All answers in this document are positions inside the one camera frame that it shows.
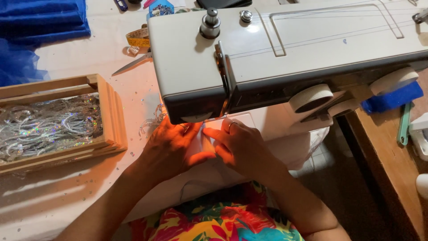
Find person's left hand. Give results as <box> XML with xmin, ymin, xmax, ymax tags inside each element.
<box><xmin>141</xmin><ymin>117</ymin><xmax>218</xmax><ymax>183</ymax></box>

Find person's right hand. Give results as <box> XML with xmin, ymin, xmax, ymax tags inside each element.
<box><xmin>202</xmin><ymin>119</ymin><xmax>283</xmax><ymax>182</ymax></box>

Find white fabric piece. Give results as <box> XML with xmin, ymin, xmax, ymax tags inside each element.
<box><xmin>123</xmin><ymin>100</ymin><xmax>331</xmax><ymax>223</ymax></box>

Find loose silver sequin strand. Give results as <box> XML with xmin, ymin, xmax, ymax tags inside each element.
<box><xmin>138</xmin><ymin>103</ymin><xmax>168</xmax><ymax>135</ymax></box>

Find wooden slat crate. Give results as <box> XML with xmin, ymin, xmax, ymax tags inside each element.
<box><xmin>0</xmin><ymin>74</ymin><xmax>128</xmax><ymax>177</ymax></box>

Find colourful floral garment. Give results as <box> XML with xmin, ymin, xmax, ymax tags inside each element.
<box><xmin>129</xmin><ymin>181</ymin><xmax>305</xmax><ymax>241</ymax></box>

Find silver scissors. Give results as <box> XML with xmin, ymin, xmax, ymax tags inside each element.
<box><xmin>111</xmin><ymin>50</ymin><xmax>153</xmax><ymax>77</ymax></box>

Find yellow measuring tape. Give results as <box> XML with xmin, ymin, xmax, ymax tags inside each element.
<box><xmin>125</xmin><ymin>24</ymin><xmax>151</xmax><ymax>48</ymax></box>

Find heap of silver sequin trim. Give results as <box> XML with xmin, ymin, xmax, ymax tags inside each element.
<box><xmin>0</xmin><ymin>95</ymin><xmax>103</xmax><ymax>163</ymax></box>

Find white sewing machine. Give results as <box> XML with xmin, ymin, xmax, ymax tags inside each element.
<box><xmin>148</xmin><ymin>0</ymin><xmax>428</xmax><ymax>141</ymax></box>

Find blue pin box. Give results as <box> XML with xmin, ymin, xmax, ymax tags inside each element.
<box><xmin>146</xmin><ymin>0</ymin><xmax>175</xmax><ymax>20</ymax></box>

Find wooden side table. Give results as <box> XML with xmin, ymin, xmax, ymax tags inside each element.
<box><xmin>336</xmin><ymin>67</ymin><xmax>428</xmax><ymax>241</ymax></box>

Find black flat case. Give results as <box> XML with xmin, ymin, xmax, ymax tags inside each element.
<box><xmin>195</xmin><ymin>0</ymin><xmax>253</xmax><ymax>9</ymax></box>

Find green plastic tool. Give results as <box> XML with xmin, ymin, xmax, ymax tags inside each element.
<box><xmin>397</xmin><ymin>102</ymin><xmax>413</xmax><ymax>146</ymax></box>

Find white plastic device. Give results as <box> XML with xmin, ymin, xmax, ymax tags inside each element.
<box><xmin>409</xmin><ymin>112</ymin><xmax>428</xmax><ymax>162</ymax></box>

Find white rounded object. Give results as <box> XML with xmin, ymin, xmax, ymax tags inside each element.
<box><xmin>416</xmin><ymin>173</ymin><xmax>428</xmax><ymax>200</ymax></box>

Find blue tulle fabric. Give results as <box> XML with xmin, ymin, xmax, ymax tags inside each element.
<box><xmin>0</xmin><ymin>0</ymin><xmax>92</xmax><ymax>87</ymax></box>

